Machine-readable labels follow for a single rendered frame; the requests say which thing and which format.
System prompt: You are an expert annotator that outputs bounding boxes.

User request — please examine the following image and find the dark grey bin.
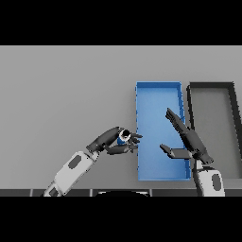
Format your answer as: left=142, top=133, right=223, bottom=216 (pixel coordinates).
left=186, top=81, right=242, bottom=181

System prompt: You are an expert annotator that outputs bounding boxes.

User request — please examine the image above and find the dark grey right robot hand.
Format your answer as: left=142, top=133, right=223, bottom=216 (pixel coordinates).
left=159, top=107, right=215, bottom=165

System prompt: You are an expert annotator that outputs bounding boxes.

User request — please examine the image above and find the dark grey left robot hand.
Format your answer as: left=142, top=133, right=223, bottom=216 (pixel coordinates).
left=85, top=126, right=144, bottom=156

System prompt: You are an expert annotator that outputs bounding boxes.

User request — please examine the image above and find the blue pipe with pale ring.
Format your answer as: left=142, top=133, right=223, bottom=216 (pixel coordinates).
left=116, top=129, right=132, bottom=146

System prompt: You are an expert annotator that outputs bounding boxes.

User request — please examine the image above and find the blue bin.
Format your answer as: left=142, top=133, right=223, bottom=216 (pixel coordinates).
left=134, top=81, right=192, bottom=182

